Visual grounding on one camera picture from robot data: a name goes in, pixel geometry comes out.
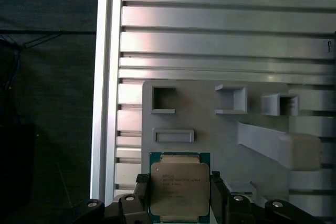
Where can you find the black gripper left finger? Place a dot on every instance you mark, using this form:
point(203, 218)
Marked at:
point(139, 208)

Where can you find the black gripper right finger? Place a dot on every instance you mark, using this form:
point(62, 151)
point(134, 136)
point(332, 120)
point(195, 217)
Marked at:
point(223, 208)

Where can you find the CPU with silver lid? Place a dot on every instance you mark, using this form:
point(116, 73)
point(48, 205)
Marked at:
point(178, 187)

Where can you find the grey parts rack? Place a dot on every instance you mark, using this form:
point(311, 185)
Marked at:
point(210, 134)

